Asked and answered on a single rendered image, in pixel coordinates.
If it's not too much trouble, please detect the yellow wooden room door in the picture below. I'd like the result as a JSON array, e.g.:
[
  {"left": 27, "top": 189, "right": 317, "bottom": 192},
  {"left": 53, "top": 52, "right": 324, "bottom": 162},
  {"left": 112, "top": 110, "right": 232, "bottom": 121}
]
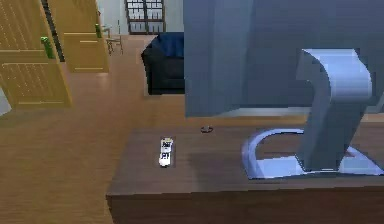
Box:
[
  {"left": 0, "top": 0, "right": 73, "bottom": 109},
  {"left": 47, "top": 0, "right": 110, "bottom": 74}
]

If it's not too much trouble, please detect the grey television set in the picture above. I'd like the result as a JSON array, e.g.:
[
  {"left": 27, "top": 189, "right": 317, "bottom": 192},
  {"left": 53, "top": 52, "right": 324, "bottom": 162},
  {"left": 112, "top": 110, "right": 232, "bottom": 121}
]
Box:
[{"left": 182, "top": 0, "right": 384, "bottom": 180}]

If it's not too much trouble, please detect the white remote control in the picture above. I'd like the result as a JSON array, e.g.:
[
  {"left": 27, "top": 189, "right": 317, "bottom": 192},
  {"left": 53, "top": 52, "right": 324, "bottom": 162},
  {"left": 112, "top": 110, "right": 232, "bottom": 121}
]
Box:
[{"left": 158, "top": 136, "right": 175, "bottom": 168}]

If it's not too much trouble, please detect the dark wooden shelf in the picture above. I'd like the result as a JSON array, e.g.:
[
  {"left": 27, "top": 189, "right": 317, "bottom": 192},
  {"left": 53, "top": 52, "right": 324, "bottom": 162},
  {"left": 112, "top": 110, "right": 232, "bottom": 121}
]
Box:
[{"left": 124, "top": 0, "right": 167, "bottom": 36}]

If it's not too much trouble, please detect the grey chair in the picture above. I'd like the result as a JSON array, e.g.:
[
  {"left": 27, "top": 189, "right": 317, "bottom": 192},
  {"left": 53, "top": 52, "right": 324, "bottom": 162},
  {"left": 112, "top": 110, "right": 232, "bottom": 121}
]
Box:
[{"left": 102, "top": 19, "right": 125, "bottom": 56}]

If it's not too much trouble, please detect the dark blue sofa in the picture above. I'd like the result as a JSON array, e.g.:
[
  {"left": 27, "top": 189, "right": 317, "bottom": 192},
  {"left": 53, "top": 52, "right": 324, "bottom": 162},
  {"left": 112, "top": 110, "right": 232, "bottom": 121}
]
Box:
[{"left": 140, "top": 31, "right": 186, "bottom": 96}]

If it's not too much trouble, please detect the brown wooden television stand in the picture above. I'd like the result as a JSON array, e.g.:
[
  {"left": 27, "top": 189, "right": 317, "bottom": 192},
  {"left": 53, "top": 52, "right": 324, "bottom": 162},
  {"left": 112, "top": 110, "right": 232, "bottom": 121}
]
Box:
[{"left": 105, "top": 122, "right": 384, "bottom": 224}]

